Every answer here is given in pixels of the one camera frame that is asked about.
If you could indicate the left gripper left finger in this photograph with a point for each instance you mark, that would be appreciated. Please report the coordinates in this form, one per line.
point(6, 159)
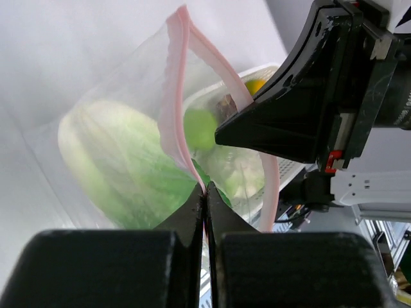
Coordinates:
point(113, 268)

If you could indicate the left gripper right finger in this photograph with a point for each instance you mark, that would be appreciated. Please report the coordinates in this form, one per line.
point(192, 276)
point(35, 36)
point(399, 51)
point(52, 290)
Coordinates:
point(309, 269)

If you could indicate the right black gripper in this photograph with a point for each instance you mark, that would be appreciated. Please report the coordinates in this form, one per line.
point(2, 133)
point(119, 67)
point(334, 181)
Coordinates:
point(298, 95)

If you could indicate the green lettuce leaf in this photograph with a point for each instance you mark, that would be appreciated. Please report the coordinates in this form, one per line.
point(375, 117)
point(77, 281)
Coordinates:
point(115, 154)

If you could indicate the clear pink zip top bag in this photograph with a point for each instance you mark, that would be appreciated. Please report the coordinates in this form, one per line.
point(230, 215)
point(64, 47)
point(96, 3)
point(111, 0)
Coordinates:
point(166, 69)

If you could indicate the pale green cabbage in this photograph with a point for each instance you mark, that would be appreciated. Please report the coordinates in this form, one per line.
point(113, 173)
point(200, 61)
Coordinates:
point(237, 172)

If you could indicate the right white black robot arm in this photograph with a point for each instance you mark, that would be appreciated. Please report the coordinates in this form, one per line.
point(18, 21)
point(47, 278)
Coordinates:
point(382, 173)

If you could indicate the yellow orange mango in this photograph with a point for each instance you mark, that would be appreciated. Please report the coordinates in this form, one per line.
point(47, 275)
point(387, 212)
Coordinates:
point(254, 85)

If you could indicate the red apple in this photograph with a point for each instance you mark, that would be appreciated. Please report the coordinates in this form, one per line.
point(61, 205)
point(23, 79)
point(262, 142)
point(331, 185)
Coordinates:
point(225, 108)

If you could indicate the white perforated plastic basket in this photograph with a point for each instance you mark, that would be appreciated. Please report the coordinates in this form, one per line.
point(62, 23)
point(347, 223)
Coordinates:
point(247, 133)

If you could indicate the green apple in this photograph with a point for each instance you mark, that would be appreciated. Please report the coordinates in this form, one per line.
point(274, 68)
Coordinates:
point(199, 128)

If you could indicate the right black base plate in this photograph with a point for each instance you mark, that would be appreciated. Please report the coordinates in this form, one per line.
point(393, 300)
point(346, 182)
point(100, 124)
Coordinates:
point(295, 207)

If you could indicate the aluminium mounting rail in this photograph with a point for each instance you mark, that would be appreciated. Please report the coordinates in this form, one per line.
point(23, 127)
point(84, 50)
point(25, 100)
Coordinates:
point(394, 222)

